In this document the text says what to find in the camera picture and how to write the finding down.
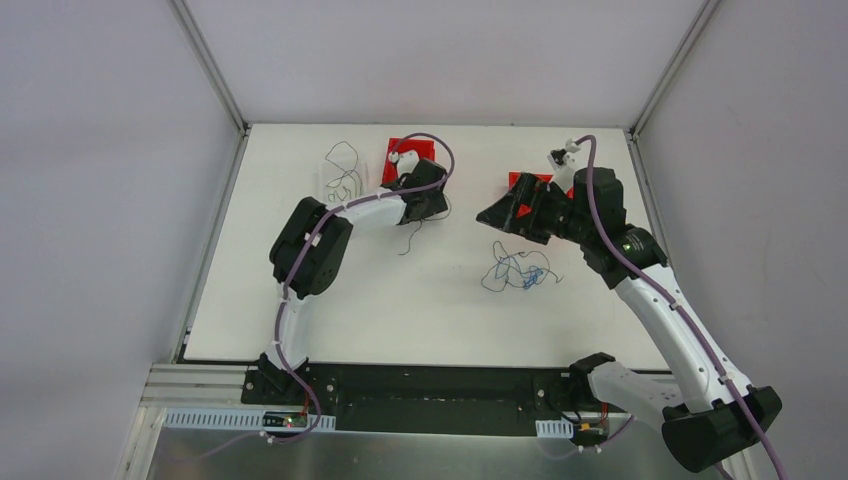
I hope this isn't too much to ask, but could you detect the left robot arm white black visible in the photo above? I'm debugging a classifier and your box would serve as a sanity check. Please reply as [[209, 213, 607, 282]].
[[257, 159, 452, 405]]

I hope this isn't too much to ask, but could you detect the red bin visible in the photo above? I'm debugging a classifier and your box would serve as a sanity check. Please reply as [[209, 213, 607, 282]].
[[510, 172, 572, 221], [381, 137, 436, 184]]

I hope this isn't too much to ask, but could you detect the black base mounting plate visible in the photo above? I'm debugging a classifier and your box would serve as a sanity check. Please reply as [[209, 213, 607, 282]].
[[241, 359, 615, 437]]

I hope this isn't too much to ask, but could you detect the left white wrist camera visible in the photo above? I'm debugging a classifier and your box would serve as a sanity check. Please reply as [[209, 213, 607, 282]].
[[388, 150, 420, 179]]

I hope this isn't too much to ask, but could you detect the coloured wire bundle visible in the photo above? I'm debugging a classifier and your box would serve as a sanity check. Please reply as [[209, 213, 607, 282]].
[[479, 239, 566, 294]]

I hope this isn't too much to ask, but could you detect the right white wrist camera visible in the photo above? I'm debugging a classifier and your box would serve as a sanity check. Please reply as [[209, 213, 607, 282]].
[[548, 139, 581, 194]]

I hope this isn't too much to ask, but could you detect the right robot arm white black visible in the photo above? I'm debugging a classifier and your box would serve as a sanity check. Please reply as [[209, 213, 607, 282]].
[[476, 167, 782, 473]]

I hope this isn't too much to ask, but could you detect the clear plastic bin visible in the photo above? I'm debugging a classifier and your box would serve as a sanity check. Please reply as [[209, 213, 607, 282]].
[[318, 150, 368, 204]]

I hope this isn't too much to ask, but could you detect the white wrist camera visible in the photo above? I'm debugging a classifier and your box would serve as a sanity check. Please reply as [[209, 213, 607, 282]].
[[388, 150, 420, 179], [548, 139, 581, 194]]

